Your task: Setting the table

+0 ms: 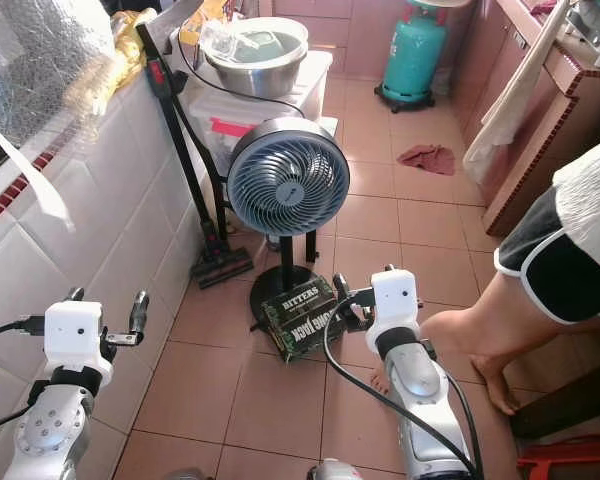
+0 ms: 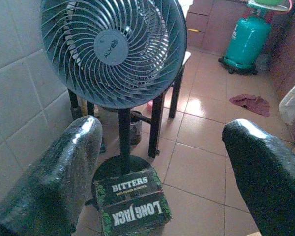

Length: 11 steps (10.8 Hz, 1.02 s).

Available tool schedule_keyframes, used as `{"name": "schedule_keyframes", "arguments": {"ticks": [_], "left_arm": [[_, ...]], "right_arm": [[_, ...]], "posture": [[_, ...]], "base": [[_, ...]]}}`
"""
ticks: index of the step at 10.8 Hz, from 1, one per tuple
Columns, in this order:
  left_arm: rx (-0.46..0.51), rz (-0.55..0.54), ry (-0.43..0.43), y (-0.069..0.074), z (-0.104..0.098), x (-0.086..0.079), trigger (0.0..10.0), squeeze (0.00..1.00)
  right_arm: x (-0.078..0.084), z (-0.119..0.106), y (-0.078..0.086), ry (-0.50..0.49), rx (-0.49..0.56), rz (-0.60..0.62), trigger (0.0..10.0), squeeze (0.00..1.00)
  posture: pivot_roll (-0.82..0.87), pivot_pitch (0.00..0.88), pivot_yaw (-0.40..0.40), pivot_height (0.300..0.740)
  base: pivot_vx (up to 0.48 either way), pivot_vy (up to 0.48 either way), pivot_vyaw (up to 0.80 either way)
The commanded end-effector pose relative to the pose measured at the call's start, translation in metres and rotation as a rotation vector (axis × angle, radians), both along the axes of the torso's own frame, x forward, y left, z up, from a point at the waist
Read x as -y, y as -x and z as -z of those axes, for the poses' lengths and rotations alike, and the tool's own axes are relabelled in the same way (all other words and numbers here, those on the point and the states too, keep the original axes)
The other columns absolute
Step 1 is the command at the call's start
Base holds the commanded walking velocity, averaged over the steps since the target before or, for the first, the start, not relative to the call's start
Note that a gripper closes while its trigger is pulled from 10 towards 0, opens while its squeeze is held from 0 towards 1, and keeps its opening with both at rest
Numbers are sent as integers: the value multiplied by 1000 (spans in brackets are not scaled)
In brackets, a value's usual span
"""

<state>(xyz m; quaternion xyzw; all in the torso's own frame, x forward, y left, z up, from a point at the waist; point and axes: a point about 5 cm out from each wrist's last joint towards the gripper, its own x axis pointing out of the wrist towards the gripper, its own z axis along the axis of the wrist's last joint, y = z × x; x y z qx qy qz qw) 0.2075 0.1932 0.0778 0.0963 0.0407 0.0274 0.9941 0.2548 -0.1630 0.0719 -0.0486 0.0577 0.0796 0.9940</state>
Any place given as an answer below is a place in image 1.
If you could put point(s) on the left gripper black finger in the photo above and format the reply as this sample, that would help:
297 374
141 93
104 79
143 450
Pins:
74 295
138 310

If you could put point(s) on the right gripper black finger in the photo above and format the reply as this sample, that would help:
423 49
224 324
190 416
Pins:
340 285
389 268

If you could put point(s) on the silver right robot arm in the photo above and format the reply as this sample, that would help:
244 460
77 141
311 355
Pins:
425 400

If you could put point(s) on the dark green printed cardboard box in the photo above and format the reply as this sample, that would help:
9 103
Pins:
300 318

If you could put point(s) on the red floor rag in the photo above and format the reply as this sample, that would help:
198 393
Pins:
428 159

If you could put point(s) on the grey blue standing fan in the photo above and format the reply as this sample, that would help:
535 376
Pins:
288 180

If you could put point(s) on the white plastic strip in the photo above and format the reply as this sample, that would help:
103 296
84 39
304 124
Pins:
35 180

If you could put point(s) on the person in black shorts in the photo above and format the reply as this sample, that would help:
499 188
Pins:
520 320

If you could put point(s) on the grey left robot knee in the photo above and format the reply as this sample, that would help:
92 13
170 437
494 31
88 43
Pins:
185 475

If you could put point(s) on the grey robot knee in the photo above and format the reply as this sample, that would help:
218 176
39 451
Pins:
335 470
185 475

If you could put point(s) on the black stick vacuum cleaner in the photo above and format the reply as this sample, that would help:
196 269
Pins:
185 160

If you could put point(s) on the grey right robot knee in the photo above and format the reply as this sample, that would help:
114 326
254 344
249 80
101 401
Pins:
335 470

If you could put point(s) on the brown kitchen cabinet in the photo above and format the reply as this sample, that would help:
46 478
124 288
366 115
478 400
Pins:
540 150

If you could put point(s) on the white plastic storage box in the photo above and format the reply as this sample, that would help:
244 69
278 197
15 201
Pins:
265 105

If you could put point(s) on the white hanging towel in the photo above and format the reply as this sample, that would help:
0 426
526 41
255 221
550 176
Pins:
515 105

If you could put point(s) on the teal gas cylinder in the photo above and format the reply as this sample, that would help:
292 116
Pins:
412 55

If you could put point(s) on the dark wooden furniture piece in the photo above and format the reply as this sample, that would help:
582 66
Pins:
570 400

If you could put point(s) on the large steel bowl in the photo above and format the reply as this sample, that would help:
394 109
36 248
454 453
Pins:
260 72

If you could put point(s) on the silver bubble wrap sheet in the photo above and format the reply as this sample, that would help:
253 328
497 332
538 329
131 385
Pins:
40 60

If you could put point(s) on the yellow cloth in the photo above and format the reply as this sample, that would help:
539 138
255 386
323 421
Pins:
130 45

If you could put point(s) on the red plastic stool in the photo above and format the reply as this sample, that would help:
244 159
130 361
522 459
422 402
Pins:
570 460

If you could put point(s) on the clear plastic food container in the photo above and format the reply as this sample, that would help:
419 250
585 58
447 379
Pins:
220 42

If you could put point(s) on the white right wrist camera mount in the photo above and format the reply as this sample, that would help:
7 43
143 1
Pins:
394 300

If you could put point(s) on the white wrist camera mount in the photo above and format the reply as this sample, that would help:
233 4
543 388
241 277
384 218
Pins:
394 300
76 338

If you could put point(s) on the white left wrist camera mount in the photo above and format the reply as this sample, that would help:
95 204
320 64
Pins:
76 338

